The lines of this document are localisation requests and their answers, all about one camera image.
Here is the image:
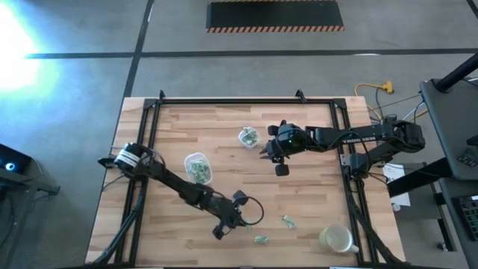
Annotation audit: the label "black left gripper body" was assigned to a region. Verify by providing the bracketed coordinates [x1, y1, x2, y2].
[208, 196, 247, 227]

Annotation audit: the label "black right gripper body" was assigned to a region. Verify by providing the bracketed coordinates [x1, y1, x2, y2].
[267, 119, 311, 157]

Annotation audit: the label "rectangular clear plastic container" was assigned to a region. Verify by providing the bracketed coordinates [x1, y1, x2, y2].
[183, 151, 214, 187]

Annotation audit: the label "small square clear plastic container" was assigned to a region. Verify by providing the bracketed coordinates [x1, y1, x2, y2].
[238, 126, 261, 150]

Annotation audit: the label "cream ceramic mug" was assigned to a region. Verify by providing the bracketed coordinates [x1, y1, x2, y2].
[318, 223, 360, 254]

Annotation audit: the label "white paper sheet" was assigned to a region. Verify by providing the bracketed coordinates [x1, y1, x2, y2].
[381, 162, 412, 208]

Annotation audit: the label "black hazard striped floor mat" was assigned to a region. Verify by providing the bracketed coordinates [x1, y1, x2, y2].
[205, 0, 346, 34]

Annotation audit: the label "black desk leg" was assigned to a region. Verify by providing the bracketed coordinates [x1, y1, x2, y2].
[387, 157, 455, 198]

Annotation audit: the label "dark grey keyboard desk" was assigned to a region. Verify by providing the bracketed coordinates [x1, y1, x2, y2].
[438, 177, 478, 269]

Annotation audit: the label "black controller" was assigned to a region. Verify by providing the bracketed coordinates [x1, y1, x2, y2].
[457, 147, 478, 168]

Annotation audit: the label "black pole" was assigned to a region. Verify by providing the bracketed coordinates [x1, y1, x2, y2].
[435, 52, 478, 93]

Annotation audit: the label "black keyboard coloured keys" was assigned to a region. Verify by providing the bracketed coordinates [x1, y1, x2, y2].
[453, 194, 478, 242]

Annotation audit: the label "grey metal stand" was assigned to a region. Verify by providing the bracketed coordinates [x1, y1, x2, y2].
[0, 170, 60, 269]

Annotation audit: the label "black computer box blue light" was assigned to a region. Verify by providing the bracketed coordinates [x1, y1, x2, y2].
[0, 143, 33, 175]

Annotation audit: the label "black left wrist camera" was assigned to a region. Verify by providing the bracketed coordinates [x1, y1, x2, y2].
[231, 189, 250, 206]

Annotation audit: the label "black left camera cable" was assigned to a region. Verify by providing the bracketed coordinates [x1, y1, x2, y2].
[238, 195, 265, 226]

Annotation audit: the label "black metal table frame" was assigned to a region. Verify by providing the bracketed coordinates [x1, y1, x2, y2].
[91, 97, 403, 267]

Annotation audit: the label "yellow extension cord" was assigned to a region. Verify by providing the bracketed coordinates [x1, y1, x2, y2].
[353, 81, 429, 124]

